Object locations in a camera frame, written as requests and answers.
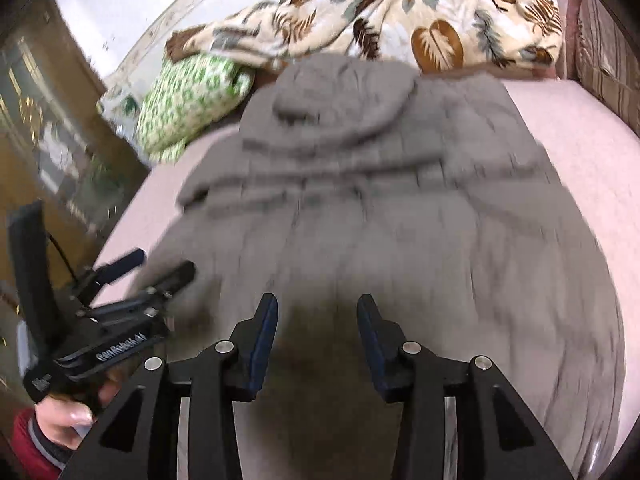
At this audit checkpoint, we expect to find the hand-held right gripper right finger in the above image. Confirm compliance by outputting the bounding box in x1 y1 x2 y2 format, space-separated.
356 294 576 480

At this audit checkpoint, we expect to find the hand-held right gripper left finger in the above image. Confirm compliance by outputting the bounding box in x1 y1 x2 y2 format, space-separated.
60 292 279 480

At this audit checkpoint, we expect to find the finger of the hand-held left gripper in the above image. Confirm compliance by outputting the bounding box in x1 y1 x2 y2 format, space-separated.
75 260 197 322
72 247 147 306

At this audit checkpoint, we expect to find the grey-brown quilted hooded jacket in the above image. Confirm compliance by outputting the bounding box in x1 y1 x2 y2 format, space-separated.
97 55 626 480

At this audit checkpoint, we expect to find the person's left forearm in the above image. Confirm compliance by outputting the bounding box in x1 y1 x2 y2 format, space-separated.
10 407 76 480

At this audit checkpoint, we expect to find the person's left hand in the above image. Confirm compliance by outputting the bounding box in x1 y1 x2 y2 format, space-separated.
35 367 126 443

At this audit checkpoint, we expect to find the wooden door with glass panel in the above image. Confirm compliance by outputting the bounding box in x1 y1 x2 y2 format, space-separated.
0 0 151 361

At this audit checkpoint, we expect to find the green printed plastic bag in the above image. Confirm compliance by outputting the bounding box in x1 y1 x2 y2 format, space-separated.
97 80 146 141

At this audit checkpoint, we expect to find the green checkered pillow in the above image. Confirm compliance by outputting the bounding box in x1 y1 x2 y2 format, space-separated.
136 54 253 163

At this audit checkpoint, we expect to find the brown cloth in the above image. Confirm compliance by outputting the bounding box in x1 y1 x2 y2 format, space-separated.
165 30 201 61

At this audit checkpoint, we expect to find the pink bed mattress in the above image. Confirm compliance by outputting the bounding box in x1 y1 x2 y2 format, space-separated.
90 77 640 480

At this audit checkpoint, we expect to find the leaf printed blanket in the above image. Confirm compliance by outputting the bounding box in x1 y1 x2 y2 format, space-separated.
165 0 563 76

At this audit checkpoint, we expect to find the striped beige cushion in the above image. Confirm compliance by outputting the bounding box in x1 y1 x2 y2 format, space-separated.
575 0 640 128

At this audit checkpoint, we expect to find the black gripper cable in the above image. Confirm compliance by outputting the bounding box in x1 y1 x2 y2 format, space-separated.
44 230 83 286

